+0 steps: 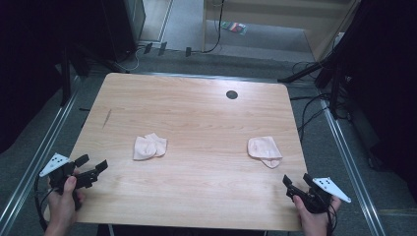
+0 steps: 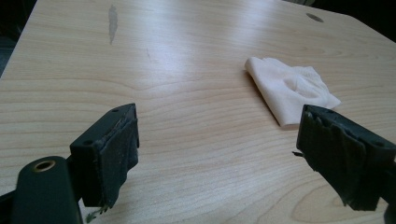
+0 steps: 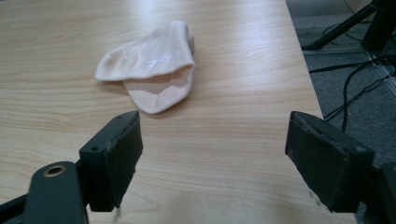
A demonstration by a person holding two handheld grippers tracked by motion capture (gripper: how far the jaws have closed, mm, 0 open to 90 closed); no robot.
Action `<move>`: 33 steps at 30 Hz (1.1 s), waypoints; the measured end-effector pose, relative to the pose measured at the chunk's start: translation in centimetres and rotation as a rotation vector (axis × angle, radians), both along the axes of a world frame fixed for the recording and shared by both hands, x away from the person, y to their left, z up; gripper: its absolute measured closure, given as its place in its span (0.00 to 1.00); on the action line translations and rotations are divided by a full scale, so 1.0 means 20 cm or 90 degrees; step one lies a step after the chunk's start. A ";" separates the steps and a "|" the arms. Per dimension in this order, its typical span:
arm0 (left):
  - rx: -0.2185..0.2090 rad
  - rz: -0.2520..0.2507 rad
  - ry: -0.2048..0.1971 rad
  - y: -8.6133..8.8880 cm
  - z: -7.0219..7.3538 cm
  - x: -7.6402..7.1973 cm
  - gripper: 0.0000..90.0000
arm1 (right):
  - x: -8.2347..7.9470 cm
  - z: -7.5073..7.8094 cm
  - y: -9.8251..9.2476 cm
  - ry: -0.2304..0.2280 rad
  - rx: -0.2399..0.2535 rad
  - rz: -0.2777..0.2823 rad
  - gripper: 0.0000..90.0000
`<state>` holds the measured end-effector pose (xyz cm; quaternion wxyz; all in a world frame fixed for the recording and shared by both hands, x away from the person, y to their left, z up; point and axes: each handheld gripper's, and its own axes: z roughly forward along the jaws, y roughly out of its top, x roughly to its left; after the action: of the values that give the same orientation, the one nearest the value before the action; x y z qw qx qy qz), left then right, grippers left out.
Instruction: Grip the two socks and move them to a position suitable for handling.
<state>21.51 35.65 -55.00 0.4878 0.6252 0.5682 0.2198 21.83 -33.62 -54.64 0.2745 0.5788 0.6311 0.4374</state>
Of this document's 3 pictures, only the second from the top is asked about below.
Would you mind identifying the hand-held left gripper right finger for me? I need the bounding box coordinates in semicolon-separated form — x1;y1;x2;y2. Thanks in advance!
296;104;396;212

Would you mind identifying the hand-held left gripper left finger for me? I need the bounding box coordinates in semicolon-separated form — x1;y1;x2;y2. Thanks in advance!
68;103;140;209

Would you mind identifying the white cloth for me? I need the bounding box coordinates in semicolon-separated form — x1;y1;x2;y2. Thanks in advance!
244;56;342;129

